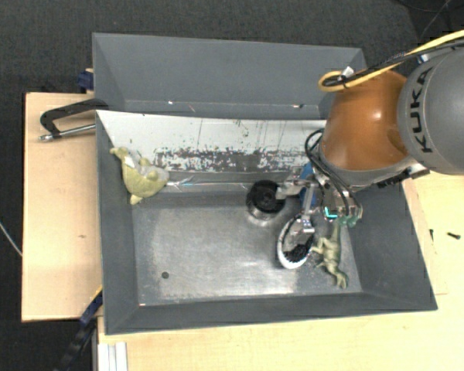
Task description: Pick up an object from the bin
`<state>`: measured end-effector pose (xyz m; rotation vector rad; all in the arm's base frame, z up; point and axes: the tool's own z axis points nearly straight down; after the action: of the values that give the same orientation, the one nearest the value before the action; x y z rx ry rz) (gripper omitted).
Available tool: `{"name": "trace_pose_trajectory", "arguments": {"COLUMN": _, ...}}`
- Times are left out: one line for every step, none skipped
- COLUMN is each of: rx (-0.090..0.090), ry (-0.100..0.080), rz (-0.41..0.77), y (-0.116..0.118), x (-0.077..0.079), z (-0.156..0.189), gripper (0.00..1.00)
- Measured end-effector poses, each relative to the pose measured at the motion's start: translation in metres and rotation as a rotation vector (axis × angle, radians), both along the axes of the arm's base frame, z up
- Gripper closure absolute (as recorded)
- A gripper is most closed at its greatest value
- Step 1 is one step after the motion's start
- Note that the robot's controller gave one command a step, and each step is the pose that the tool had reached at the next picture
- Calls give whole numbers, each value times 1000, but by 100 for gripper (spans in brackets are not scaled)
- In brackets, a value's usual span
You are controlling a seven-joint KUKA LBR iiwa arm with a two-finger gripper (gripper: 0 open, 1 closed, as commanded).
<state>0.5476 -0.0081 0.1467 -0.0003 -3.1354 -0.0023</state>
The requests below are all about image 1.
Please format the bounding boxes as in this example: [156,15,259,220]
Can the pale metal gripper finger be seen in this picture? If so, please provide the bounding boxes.
[275,175,306,200]
[284,216,316,252]

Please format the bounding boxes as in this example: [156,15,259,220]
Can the black round container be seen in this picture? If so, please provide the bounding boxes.
[245,179,286,220]

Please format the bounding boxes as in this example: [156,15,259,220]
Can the green toy dinosaur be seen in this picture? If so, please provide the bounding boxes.
[310,222,350,289]

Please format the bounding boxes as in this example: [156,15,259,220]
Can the grey metal bin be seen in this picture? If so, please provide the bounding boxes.
[91,32,438,335]

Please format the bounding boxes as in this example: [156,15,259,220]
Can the green toy turtle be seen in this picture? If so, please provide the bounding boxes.
[109,146,170,206]

